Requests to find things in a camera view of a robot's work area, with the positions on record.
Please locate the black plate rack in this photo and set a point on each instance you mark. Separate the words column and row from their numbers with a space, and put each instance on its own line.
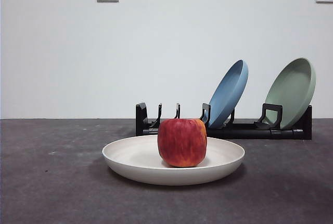
column 247, row 133

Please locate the red apple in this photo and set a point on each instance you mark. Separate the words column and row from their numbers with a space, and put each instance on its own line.
column 182, row 143

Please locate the pale yellow plate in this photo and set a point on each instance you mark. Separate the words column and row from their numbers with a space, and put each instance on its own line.
column 130, row 164

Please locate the green plate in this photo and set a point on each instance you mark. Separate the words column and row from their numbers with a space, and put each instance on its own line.
column 291, row 91

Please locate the blue plate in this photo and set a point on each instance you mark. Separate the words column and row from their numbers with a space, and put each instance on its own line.
column 229, row 96

